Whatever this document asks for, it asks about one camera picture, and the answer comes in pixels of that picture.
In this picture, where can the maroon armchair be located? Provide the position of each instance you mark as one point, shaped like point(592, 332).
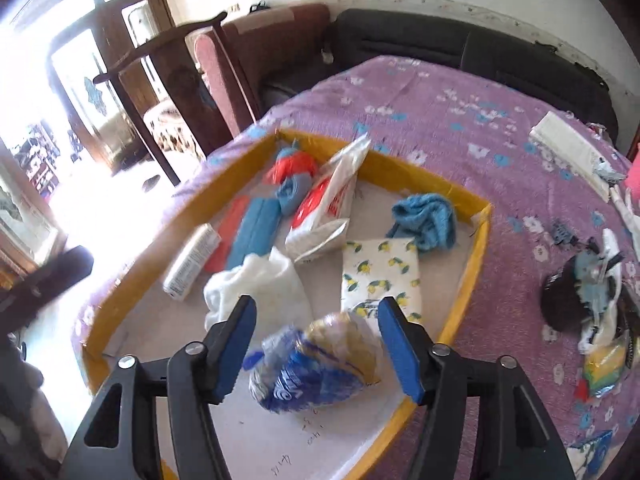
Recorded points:
point(270, 45)

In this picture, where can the yellow-edged cardboard tray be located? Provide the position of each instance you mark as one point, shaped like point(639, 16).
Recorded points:
point(150, 330)

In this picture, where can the wooden glass door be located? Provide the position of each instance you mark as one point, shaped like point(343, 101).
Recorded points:
point(100, 35)

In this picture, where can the white towel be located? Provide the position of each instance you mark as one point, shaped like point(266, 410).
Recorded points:
point(260, 280)

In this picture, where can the light blue fluffy cloth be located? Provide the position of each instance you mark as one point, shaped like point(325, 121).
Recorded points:
point(425, 220)

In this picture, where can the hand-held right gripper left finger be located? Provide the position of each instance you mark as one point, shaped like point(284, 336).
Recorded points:
point(235, 350)

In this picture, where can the black sofa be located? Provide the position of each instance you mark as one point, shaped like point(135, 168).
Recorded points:
point(450, 45)

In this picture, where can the blue white tissue pack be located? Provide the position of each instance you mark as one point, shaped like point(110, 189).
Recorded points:
point(310, 365)

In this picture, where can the grey-blue microfibre cloth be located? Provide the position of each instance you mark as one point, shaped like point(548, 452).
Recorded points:
point(292, 195)

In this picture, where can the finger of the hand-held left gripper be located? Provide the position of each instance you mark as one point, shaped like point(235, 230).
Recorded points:
point(55, 280)

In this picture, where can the white crumpled cloth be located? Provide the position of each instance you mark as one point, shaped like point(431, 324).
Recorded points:
point(600, 332)

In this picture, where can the person's dark clothing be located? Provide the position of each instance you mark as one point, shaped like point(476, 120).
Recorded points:
point(25, 410)

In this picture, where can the pink towel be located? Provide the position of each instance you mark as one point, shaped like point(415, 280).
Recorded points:
point(225, 240)

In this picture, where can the dark wooden chair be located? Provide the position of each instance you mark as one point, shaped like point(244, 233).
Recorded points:
point(170, 60)

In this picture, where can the purple floral tablecloth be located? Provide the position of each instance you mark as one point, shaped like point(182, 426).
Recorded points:
point(450, 110)

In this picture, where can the white printed tube packet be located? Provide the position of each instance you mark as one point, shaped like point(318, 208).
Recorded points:
point(192, 262)

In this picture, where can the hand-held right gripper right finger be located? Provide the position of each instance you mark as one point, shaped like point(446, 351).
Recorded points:
point(405, 350)

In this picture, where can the white paper booklet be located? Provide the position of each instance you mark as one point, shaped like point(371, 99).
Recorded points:
point(565, 140)

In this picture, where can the white red plastic bag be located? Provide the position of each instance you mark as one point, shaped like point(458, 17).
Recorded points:
point(320, 205)

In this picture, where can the black white snack bag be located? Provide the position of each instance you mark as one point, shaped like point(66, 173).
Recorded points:
point(565, 295)

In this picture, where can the lemon print tissue pack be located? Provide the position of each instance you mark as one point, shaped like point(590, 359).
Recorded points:
point(380, 275)

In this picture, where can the white grey sachet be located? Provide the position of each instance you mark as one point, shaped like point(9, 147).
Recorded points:
point(607, 171)

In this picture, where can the clear bag of coloured sponges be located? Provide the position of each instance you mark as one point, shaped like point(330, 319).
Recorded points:
point(607, 360)

